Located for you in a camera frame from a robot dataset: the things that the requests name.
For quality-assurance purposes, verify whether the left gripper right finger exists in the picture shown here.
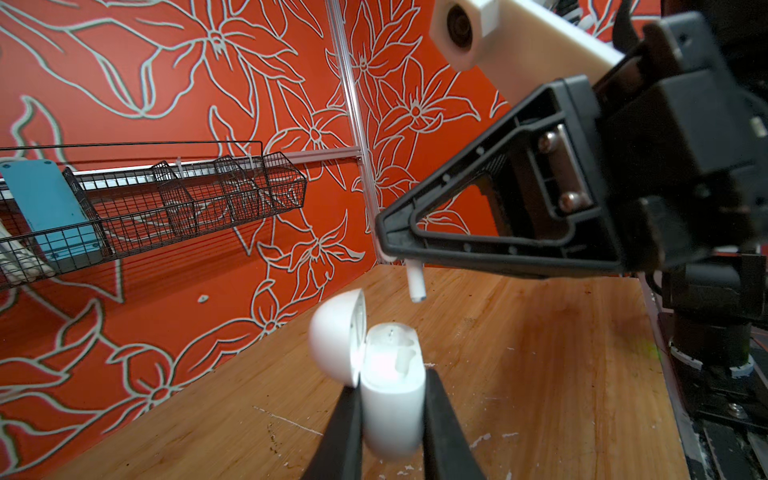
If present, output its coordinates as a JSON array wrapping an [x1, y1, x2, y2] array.
[[422, 368, 486, 480]]

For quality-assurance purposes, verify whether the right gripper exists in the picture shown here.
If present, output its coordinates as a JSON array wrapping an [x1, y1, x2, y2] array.
[[594, 11, 767, 271]]

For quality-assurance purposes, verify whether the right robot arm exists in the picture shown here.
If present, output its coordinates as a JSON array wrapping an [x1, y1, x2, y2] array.
[[375, 1, 767, 378]]

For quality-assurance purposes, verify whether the white round puck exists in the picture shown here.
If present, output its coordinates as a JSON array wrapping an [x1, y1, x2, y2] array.
[[308, 289, 426, 461]]

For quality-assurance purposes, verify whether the black wire basket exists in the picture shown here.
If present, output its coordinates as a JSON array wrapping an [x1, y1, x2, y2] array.
[[1, 145, 308, 290]]

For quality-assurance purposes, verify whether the blue white box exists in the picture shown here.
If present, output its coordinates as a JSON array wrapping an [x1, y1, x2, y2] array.
[[1, 160, 103, 273]]

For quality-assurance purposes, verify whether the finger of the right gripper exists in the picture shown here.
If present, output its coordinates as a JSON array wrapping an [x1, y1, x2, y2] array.
[[375, 75, 628, 279]]

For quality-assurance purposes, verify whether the white earbud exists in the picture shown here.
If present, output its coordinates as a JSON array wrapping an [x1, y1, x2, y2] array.
[[404, 259, 427, 303]]

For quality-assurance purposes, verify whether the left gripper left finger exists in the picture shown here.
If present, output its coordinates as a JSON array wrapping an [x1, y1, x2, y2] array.
[[301, 387, 363, 480]]

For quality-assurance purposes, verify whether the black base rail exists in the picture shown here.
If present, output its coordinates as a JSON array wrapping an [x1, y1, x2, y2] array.
[[640, 274, 767, 479]]

